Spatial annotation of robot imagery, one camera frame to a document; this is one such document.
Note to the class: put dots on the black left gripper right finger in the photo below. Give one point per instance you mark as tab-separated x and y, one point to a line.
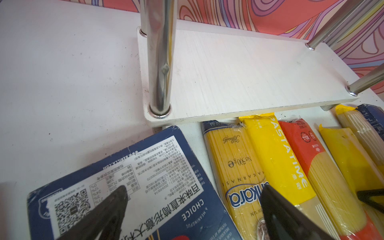
286	222

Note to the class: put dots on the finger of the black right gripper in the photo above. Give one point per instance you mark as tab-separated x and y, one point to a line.
367	198

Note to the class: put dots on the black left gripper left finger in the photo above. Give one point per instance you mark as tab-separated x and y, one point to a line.
104	222

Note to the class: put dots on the dark blue spaghetti pack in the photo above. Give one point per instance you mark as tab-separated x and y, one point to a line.
375	116

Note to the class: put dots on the dark blue pasta box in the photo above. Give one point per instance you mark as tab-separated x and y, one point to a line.
169	194

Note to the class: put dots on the red spaghetti pack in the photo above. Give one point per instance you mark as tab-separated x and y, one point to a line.
341	205

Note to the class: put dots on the yellow Pastatime spaghetti pack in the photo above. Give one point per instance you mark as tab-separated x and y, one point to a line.
282	169

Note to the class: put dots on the blue yellow Ankara spaghetti pack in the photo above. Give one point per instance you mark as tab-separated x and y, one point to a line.
238	175

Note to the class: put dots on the white two-tier shelf rack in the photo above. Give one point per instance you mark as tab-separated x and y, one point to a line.
192	76

